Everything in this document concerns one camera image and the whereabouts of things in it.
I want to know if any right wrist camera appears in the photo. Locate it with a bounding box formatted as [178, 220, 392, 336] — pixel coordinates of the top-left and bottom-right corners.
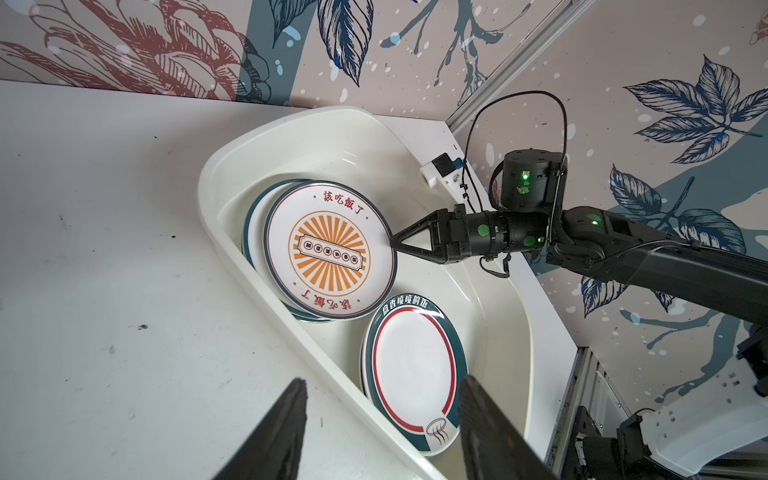
[420, 153, 463, 189]

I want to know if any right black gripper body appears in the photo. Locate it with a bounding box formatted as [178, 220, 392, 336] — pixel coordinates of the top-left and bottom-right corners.
[440, 205, 548, 263]

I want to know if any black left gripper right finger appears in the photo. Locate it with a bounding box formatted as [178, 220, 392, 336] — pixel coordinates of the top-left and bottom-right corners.
[459, 375, 555, 479]

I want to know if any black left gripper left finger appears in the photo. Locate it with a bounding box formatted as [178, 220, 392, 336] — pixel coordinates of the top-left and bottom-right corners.
[214, 378, 308, 480]

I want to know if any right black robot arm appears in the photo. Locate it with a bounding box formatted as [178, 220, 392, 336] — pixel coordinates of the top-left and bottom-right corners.
[390, 149, 767, 326]

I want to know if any white plate black emblem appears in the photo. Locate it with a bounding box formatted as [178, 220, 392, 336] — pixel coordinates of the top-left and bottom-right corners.
[241, 179, 328, 322]

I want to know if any white plastic bin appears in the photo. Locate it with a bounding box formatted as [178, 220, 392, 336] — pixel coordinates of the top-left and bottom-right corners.
[198, 108, 532, 479]

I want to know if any green red ring plate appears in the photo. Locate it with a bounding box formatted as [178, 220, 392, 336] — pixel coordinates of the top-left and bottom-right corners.
[360, 293, 469, 457]

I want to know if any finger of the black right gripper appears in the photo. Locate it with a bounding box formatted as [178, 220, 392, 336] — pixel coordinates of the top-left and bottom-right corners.
[390, 209, 447, 245]
[392, 239, 447, 263]

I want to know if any orange sunburst plate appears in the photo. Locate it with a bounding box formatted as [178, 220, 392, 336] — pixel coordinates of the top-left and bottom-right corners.
[264, 180, 398, 320]

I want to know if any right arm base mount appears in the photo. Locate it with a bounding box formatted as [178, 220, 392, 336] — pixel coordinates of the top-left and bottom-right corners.
[560, 406, 683, 479]

